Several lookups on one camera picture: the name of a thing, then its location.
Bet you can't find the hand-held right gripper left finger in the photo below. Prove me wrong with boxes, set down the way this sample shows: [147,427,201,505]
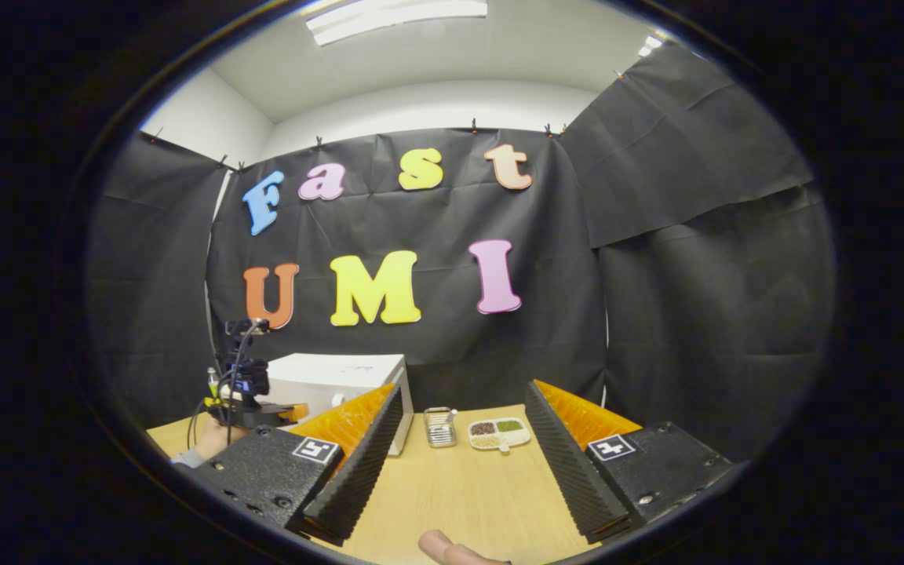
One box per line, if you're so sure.
[181,381,406,548]

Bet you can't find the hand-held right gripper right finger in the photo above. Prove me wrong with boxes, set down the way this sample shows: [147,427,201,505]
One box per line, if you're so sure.
[524,380,735,544]

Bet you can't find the white microwave oven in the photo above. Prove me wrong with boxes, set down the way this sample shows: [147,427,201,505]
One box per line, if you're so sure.
[264,353,415,457]

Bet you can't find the white divided condiment dish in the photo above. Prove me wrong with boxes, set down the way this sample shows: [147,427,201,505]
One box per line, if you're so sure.
[468,417,532,454]

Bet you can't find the black backdrop cloth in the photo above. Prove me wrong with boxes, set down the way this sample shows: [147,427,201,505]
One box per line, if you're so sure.
[85,41,837,464]

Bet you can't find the large ceiling light panel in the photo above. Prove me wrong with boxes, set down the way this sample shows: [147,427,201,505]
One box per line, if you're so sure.
[305,0,489,46]

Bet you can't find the metal wire basket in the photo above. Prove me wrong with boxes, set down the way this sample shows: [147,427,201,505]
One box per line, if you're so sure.
[424,406,458,449]

